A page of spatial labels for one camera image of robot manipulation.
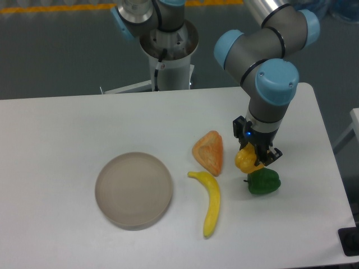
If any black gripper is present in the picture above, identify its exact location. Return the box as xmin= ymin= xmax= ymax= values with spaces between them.
xmin=233 ymin=116 xmax=282 ymax=166

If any yellow bell pepper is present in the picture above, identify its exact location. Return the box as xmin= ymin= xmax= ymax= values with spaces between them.
xmin=234 ymin=143 xmax=265 ymax=174

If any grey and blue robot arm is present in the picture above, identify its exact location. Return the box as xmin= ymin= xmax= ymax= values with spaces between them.
xmin=111 ymin=1 xmax=320 ymax=166

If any green bell pepper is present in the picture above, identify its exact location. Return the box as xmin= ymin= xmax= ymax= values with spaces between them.
xmin=244 ymin=168 xmax=281 ymax=195

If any round beige plate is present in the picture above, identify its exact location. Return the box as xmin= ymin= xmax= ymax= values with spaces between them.
xmin=95 ymin=152 xmax=173 ymax=230

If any yellow banana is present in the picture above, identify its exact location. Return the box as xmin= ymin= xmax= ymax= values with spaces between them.
xmin=187 ymin=171 xmax=221 ymax=238

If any white furniture at right edge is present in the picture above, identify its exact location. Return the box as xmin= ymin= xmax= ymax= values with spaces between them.
xmin=332 ymin=108 xmax=358 ymax=154

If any black device at table edge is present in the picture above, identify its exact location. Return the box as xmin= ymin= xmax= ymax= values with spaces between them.
xmin=338 ymin=227 xmax=359 ymax=257

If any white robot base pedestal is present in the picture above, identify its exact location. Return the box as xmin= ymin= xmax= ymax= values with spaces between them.
xmin=103 ymin=20 xmax=199 ymax=94

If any black cable on pedestal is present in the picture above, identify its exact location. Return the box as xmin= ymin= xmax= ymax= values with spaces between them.
xmin=153 ymin=48 xmax=168 ymax=92

